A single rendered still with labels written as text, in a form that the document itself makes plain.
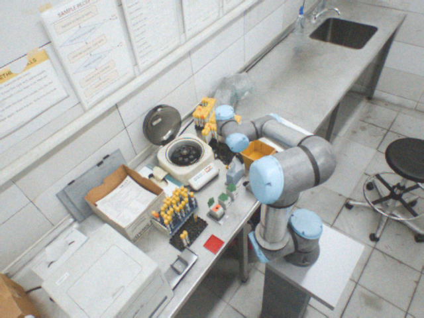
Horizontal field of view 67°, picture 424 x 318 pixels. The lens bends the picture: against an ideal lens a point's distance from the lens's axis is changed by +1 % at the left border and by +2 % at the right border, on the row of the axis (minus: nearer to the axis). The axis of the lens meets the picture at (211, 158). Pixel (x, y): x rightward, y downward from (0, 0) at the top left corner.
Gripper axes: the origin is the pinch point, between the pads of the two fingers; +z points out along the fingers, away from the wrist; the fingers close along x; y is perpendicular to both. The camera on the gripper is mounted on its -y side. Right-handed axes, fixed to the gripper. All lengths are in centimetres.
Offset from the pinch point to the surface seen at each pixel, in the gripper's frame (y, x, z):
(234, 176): 0.3, 2.0, 6.9
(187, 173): 12.4, -17.4, 4.1
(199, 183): 10.7, -12.6, 11.3
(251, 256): -2, 10, 90
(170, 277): 54, 6, 11
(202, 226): 27.9, 2.2, 13.1
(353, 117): -182, 16, 103
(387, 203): -87, 70, 87
